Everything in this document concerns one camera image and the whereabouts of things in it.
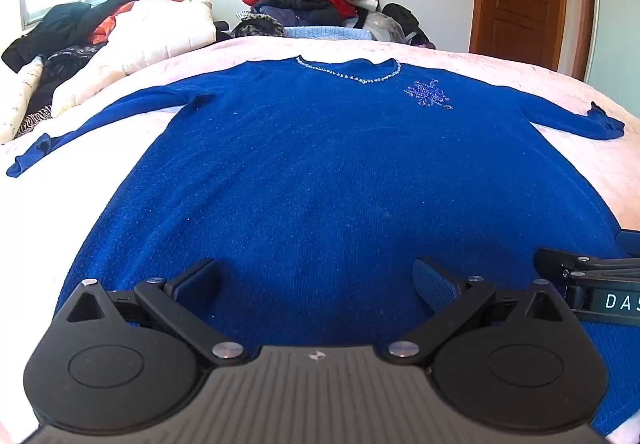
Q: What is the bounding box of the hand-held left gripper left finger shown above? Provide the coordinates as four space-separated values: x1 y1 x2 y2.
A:
55 258 251 367

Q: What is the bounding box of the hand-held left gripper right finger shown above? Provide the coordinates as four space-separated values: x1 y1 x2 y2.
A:
387 258 576 366

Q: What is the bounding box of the blue knitted sweater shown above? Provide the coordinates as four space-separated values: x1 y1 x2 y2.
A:
6 55 640 437

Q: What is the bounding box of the white wardrobe with flower stickers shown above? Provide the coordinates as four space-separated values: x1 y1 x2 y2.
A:
582 0 640 97

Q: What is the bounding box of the zebra print cloth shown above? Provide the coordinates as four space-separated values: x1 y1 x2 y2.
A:
14 105 53 139

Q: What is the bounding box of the brown wooden door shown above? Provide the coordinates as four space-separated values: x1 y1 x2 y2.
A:
469 0 596 81

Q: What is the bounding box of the white puffer jacket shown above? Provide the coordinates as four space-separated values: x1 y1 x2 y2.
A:
0 0 217 145

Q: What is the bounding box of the dark patterned cloth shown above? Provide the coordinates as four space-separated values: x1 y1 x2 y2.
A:
30 43 108 107

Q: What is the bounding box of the clear plastic bag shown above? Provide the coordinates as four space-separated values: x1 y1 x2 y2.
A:
362 11 406 45

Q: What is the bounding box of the leopard print cloth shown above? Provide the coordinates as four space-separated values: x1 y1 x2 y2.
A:
231 16 287 39

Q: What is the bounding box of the light blue knitted blanket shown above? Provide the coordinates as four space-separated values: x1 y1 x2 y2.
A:
282 25 373 42

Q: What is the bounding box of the black jacket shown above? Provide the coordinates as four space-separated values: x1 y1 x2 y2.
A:
1 0 168 74

